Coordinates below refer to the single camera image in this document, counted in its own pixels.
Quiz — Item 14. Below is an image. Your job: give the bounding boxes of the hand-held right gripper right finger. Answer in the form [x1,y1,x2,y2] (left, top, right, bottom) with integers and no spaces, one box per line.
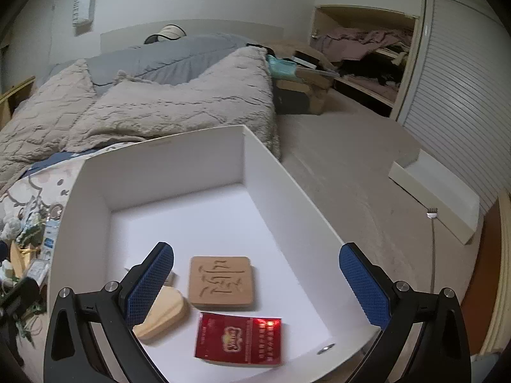
[339,242,472,383]

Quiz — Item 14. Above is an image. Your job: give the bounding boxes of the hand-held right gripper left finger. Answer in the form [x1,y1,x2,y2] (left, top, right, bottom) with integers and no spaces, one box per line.
[43,242,175,383]

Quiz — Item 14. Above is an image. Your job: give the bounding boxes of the oval wooden piece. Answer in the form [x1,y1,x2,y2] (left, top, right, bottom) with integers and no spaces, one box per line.
[133,285,191,344]

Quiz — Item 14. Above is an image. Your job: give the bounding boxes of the white cardboard container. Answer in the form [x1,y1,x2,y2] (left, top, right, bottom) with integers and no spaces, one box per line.
[47,125,382,383]

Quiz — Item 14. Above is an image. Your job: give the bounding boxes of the square carved brown coaster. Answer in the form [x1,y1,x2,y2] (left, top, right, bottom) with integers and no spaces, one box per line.
[188,256,256,310]

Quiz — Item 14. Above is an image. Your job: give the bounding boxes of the red box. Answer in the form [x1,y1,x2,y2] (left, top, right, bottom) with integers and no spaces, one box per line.
[194,312,283,367]

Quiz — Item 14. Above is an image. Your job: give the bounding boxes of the pointed wooden piece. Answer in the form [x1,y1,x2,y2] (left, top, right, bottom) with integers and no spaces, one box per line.
[10,243,29,277]

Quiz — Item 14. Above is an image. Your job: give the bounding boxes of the small white plush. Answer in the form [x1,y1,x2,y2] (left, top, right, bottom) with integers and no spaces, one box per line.
[2,215,21,241]

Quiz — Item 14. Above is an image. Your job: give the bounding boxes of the brown wooden panel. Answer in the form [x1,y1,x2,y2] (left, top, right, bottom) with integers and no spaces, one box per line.
[462,199,504,336]

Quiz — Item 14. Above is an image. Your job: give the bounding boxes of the dark blue sheet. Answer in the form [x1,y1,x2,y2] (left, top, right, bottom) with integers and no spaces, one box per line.
[20,149,93,177]

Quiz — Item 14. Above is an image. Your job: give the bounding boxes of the beige textured blanket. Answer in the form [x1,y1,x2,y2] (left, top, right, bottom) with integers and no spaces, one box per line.
[0,46,282,193]

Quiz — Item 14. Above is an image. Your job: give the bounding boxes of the dark clothes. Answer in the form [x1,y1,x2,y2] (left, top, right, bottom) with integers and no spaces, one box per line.
[339,58,402,88]

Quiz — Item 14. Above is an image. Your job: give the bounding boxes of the white slatted door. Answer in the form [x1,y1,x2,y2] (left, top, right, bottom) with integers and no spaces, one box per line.
[395,0,511,217]

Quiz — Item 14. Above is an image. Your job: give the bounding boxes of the grey pillow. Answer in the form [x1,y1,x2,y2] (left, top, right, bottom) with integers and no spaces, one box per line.
[36,34,269,89]

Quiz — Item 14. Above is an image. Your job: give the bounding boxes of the teal packet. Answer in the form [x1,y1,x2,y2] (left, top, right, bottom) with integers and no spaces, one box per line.
[267,55,298,81]

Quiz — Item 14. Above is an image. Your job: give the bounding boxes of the pile of mauve clothes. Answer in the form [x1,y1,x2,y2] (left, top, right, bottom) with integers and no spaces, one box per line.
[313,27,414,63]

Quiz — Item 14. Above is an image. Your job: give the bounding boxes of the round white black-banded object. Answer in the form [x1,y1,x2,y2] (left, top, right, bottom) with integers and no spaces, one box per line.
[144,24,188,45]

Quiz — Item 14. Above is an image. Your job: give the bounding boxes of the light grey headboard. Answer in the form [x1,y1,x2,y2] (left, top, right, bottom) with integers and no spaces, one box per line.
[100,19,286,51]

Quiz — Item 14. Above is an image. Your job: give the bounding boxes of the wooden closet shelf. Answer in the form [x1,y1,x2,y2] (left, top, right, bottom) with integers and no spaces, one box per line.
[310,5,422,119]

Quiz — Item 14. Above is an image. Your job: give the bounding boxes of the grey cable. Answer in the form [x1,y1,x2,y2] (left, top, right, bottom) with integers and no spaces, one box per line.
[425,207,440,297]

